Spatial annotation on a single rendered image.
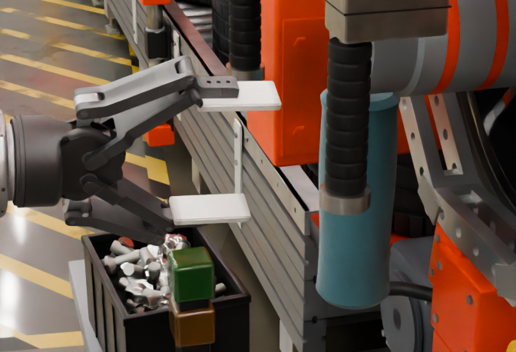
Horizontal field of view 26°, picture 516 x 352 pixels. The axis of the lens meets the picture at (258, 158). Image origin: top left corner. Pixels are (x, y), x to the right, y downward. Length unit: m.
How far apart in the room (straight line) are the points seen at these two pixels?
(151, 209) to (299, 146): 0.63
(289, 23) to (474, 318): 0.51
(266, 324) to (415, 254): 0.65
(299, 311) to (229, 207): 0.87
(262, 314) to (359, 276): 0.95
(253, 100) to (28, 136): 0.18
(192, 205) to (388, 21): 0.25
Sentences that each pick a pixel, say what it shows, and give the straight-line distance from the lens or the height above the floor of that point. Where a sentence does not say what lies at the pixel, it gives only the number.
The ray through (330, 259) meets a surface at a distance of 1.31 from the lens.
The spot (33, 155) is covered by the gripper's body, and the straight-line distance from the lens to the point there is 0.89.
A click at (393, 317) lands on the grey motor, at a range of 1.64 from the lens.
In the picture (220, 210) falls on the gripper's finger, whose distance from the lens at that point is 1.00.
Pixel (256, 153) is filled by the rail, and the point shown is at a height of 0.37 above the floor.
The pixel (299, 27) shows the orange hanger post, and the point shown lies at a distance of 1.53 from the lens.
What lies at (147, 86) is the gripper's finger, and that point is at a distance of 0.88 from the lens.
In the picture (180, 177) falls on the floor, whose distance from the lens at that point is 2.84.
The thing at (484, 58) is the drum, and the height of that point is 0.83.
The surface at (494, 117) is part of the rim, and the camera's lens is 1.39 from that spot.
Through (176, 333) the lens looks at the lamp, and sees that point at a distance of 1.09.
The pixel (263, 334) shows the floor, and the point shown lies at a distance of 2.18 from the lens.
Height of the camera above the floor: 1.17
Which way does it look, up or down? 23 degrees down
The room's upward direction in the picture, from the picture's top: straight up
